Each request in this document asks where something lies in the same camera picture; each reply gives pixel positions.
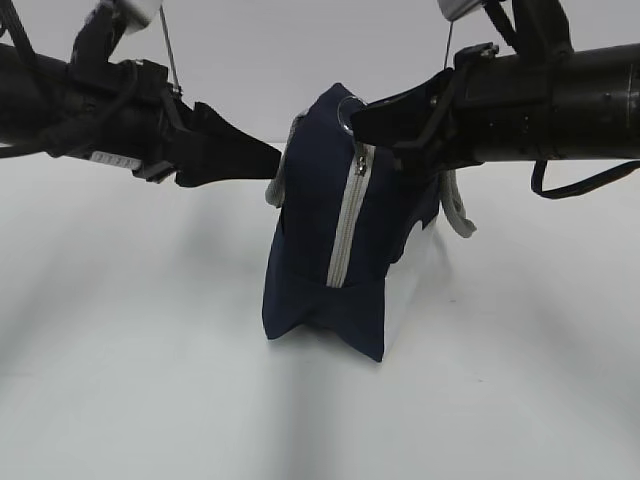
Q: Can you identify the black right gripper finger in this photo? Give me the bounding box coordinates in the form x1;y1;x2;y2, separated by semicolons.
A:
350;69;455;148

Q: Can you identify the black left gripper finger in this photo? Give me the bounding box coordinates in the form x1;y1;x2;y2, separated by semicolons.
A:
174;102;281;188

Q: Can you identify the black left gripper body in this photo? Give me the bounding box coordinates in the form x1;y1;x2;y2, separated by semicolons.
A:
64;9;192;183

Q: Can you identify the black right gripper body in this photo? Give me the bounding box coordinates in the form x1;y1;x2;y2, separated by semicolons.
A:
390;43;555;170

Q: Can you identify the navy insulated lunch bag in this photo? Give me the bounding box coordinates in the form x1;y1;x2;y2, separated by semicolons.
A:
261;83;476;362

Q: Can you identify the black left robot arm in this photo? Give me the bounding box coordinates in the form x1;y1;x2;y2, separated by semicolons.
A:
1;1;280;188

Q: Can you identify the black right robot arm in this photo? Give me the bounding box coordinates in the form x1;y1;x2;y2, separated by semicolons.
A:
351;1;639;169

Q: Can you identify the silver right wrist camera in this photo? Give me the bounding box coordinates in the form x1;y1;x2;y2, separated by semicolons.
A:
437;0;486;22

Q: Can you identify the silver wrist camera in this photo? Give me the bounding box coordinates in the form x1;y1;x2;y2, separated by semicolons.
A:
437;0;486;22
96;0;163;31

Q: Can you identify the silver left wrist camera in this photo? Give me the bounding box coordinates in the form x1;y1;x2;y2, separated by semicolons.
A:
96;0;163;31

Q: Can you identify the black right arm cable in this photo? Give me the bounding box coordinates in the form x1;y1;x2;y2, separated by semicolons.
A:
530;158;640;199

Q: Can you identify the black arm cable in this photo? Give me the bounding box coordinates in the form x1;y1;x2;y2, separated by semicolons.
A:
0;0;41;69
530;158;640;199

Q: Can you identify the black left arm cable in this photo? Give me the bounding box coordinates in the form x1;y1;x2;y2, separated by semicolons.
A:
0;0;41;69

